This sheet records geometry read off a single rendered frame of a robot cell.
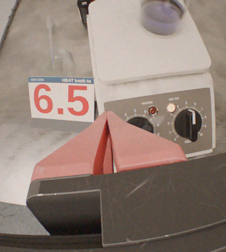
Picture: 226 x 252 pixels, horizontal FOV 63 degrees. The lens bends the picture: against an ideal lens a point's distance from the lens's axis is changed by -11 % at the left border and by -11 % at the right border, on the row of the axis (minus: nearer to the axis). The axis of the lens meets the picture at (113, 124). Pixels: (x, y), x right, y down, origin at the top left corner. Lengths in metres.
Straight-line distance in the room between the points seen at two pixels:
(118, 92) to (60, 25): 0.21
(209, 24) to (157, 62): 0.21
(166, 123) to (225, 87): 0.14
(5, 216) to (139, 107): 1.10
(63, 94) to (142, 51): 0.12
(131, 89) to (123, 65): 0.03
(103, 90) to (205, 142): 0.13
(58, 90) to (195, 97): 0.16
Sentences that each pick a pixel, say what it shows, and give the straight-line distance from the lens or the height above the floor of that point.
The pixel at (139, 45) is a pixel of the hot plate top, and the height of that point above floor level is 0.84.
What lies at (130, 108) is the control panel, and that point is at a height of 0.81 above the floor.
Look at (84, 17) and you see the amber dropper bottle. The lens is 0.36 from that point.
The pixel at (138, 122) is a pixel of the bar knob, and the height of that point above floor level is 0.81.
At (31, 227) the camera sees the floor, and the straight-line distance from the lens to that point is 1.16.
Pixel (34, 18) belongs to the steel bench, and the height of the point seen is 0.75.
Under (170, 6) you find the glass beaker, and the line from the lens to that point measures 0.19.
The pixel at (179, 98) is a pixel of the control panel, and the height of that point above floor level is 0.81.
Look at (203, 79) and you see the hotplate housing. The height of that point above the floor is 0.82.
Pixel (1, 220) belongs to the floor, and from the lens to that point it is 1.25.
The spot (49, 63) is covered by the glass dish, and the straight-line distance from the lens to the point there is 0.33.
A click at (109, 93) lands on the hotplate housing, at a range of 0.21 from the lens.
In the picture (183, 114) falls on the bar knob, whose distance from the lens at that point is 0.22.
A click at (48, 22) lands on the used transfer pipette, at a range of 0.37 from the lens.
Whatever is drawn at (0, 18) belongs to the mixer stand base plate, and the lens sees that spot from 0.46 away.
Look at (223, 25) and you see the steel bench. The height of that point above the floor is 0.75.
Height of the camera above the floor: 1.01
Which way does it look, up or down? 74 degrees down
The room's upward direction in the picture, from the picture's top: 13 degrees counter-clockwise
